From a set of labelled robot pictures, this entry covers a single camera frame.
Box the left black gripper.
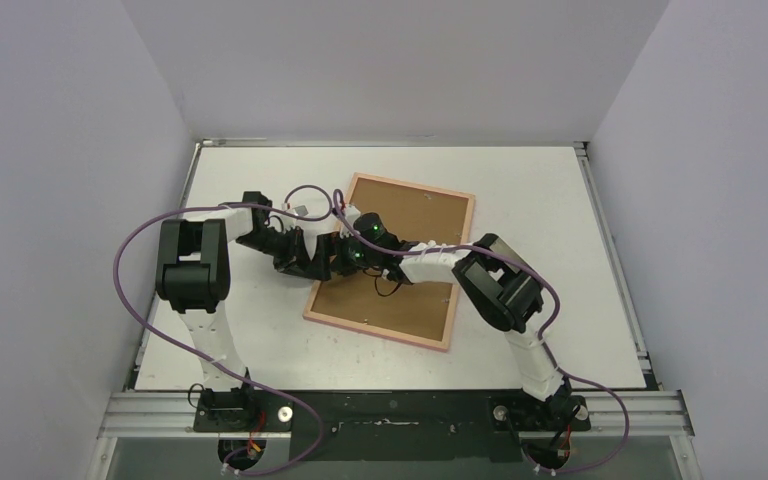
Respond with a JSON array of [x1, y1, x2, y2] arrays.
[[236, 226, 311, 278]]

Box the brown cardboard backing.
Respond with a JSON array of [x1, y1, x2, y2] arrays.
[[309, 178, 471, 343]]

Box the pink picture frame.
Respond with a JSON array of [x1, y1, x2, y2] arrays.
[[302, 172, 477, 352]]

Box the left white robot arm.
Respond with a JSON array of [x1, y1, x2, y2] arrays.
[[155, 191, 344, 432]]

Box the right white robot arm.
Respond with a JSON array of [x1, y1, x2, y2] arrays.
[[333, 208, 589, 431]]

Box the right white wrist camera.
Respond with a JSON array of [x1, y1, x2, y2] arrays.
[[340, 204, 362, 229]]

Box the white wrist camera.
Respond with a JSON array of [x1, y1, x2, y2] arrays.
[[283, 203, 309, 220], [340, 204, 362, 229]]

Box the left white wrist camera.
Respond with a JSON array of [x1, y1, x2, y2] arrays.
[[283, 203, 309, 220]]

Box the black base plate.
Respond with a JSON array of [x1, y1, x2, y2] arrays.
[[192, 389, 591, 470]]

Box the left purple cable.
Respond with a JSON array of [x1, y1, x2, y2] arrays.
[[112, 184, 326, 478]]

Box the aluminium rail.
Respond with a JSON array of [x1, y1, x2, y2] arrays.
[[98, 391, 692, 439]]

